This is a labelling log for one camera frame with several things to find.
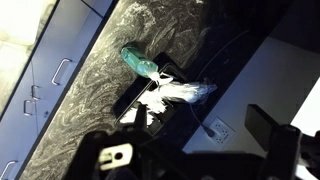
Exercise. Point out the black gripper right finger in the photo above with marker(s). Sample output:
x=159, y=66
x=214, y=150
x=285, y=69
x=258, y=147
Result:
x=260, y=123

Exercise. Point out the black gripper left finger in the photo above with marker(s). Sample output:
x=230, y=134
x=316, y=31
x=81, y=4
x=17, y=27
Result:
x=141, y=116

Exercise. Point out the round cabinet lock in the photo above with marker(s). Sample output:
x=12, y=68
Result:
x=46, y=114

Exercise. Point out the grey cabinet drawers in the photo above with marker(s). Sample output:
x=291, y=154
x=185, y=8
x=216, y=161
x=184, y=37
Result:
x=66, y=40

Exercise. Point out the black plastic tray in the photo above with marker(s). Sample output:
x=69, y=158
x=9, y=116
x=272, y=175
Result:
x=133, y=95

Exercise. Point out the clear bag of white cutlery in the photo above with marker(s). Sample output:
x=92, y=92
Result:
x=186, y=91

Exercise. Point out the green hand soap pump bottle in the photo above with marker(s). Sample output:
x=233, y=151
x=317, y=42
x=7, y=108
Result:
x=136, y=61

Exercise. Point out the white wall power outlet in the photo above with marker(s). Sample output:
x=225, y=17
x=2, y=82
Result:
x=225, y=131

